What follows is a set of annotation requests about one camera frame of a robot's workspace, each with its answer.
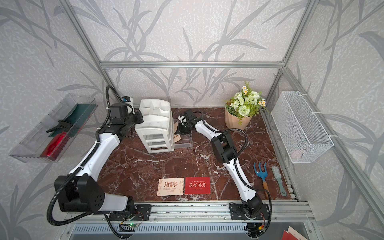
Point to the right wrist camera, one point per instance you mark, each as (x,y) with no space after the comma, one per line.
(186,117)

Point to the aluminium front rail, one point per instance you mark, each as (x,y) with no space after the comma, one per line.
(218,212)

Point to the white wire mesh basket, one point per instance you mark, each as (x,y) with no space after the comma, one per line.
(301,131)

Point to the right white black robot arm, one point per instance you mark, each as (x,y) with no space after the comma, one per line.
(226,153)

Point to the green circuit board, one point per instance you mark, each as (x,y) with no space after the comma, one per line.
(127,226)

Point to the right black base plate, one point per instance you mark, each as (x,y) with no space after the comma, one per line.
(238,213)

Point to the blue garden hand rake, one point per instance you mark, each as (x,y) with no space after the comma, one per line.
(262,173)

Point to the black clamp in bin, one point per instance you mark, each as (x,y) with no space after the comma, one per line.
(62,125)

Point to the green card in bin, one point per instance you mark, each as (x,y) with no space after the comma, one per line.
(77,116)

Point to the red brush in bin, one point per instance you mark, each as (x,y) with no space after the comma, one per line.
(55,147)

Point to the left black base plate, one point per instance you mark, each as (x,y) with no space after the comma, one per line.
(142,213)

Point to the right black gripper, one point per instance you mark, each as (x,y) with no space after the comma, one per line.
(179,131)

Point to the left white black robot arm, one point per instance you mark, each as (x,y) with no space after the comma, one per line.
(78,193)

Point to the pink postcard red characters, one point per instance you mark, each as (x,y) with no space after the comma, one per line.
(170,187)

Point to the potted white flower plant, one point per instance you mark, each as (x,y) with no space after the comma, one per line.
(240,109)

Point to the white plastic drawer organizer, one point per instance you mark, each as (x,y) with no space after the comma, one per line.
(157,130)

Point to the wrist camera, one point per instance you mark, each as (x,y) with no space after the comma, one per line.
(186,117)
(129,102)

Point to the red paper at corner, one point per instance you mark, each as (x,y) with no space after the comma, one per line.
(292,234)

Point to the red item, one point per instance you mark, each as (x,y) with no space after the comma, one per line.
(197,186)

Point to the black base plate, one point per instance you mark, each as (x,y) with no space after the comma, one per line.
(142,213)
(238,213)

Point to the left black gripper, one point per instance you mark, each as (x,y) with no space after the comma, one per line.
(140,116)

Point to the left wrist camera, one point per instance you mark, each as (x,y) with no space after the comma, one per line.
(129,102)

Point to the clear plastic wall bin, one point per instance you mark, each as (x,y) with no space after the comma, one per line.
(31,147)

